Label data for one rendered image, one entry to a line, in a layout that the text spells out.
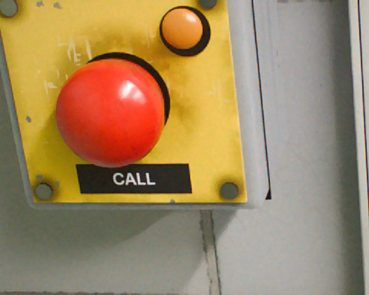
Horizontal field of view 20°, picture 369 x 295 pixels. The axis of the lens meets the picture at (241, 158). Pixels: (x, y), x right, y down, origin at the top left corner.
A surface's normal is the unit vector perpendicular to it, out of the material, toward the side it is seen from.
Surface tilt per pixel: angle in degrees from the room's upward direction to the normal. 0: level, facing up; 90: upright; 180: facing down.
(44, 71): 90
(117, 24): 90
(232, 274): 90
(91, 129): 92
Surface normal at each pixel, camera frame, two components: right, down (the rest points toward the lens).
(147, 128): 0.41, 0.37
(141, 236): -0.19, 0.41
